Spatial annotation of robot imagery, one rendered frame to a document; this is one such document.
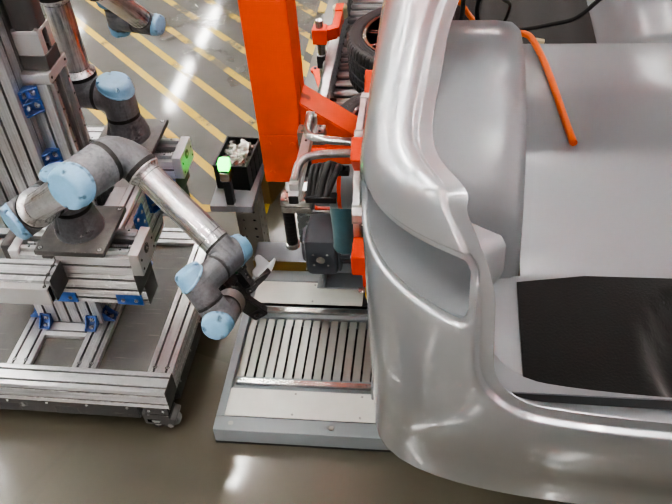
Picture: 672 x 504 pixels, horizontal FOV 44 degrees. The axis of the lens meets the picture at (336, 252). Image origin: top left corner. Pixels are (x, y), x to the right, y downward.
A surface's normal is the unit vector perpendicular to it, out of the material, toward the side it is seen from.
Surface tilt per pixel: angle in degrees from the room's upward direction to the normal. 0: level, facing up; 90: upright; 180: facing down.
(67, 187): 86
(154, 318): 0
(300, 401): 0
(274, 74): 90
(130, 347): 0
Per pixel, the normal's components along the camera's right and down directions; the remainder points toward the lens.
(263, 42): -0.11, 0.68
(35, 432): -0.07, -0.73
